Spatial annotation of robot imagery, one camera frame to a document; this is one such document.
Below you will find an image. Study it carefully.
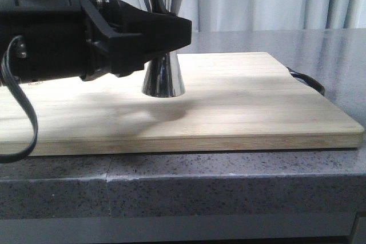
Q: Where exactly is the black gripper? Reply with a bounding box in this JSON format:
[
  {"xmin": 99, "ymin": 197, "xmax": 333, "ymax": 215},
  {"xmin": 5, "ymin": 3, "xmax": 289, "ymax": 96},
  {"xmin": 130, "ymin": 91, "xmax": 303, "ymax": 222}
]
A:
[{"xmin": 1, "ymin": 0, "xmax": 114, "ymax": 83}]

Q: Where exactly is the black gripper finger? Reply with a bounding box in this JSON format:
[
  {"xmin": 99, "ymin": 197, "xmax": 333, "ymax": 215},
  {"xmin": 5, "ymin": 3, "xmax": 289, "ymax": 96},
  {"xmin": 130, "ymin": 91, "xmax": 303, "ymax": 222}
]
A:
[{"xmin": 88, "ymin": 0, "xmax": 192, "ymax": 77}]

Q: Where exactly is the steel double jigger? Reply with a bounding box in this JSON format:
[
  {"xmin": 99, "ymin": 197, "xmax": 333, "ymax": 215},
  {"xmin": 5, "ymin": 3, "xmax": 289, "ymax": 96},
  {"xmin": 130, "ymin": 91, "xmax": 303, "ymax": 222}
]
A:
[{"xmin": 142, "ymin": 0, "xmax": 185, "ymax": 98}]

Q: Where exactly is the wooden cutting board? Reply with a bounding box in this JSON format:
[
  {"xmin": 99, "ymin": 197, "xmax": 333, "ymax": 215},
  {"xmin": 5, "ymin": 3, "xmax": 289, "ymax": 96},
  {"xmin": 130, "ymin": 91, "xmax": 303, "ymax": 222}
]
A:
[{"xmin": 0, "ymin": 51, "xmax": 365, "ymax": 158}]

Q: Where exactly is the black board strap handle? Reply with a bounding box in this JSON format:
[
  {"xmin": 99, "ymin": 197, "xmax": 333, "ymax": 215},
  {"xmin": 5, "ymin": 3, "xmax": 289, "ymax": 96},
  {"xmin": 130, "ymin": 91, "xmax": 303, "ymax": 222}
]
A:
[{"xmin": 287, "ymin": 67, "xmax": 325, "ymax": 96}]

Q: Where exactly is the black flat ribbon cable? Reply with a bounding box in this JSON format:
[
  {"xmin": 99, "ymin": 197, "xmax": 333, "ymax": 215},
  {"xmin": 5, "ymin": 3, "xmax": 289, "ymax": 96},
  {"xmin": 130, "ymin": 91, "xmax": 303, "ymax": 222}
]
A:
[{"xmin": 0, "ymin": 35, "xmax": 39, "ymax": 164}]

